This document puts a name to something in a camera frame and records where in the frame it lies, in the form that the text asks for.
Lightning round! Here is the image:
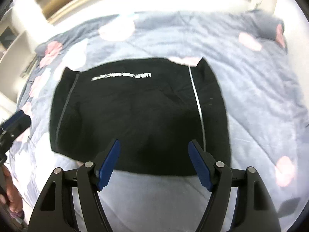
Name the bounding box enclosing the grey floral bed blanket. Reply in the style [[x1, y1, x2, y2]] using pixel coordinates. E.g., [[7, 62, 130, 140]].
[[8, 10, 308, 231]]

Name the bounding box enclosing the white bedside shelf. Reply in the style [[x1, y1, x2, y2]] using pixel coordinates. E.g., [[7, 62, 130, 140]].
[[1, 6, 52, 115]]

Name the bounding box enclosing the black hooded jacket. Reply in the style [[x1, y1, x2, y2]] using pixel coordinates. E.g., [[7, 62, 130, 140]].
[[49, 58, 231, 176]]

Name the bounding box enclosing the person's left hand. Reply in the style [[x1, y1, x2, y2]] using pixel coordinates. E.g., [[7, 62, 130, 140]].
[[1, 165, 24, 218]]

